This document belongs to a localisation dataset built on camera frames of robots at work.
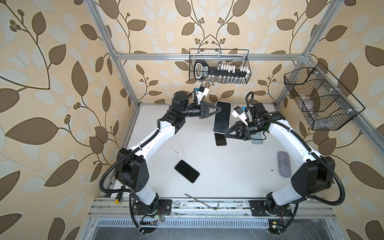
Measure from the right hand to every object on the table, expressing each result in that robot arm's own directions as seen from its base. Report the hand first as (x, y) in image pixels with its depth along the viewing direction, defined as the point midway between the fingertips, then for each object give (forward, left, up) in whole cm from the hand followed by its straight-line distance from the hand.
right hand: (225, 137), depth 68 cm
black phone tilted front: (-4, +20, -29) cm, 35 cm away
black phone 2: (+14, -2, -25) cm, 29 cm away
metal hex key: (-24, +5, -29) cm, 38 cm away
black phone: (+6, +2, +6) cm, 9 cm away
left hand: (+7, +2, +11) cm, 13 cm away
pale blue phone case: (0, -14, +2) cm, 14 cm away
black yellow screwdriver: (-17, +55, -27) cm, 63 cm away
